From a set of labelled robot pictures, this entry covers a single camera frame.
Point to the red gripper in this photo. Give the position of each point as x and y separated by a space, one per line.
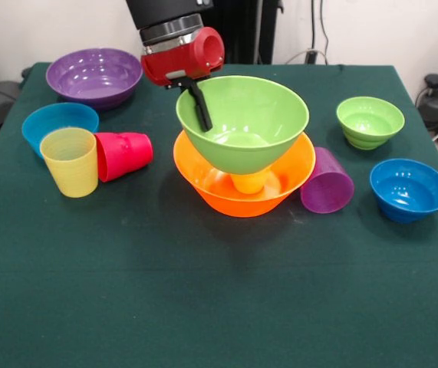
180 63

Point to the large green bowl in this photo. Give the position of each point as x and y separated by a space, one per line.
249 153

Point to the red cup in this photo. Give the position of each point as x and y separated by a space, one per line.
126 153

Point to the yellow cup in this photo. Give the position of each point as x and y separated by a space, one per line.
247 184

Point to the large orange bowl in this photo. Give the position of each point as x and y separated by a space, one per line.
241 205

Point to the translucent yellow-green cup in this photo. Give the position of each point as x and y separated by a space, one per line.
71 165

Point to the purple cup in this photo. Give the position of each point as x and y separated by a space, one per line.
326 191

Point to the large purple bowl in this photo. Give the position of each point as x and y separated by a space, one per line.
96 84

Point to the light blue bowl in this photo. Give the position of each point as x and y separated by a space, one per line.
61 115

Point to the small green bowl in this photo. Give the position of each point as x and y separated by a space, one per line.
370 122

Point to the dark green table cloth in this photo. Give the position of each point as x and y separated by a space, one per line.
126 314

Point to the dark blue bowl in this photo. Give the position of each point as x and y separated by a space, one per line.
410 189

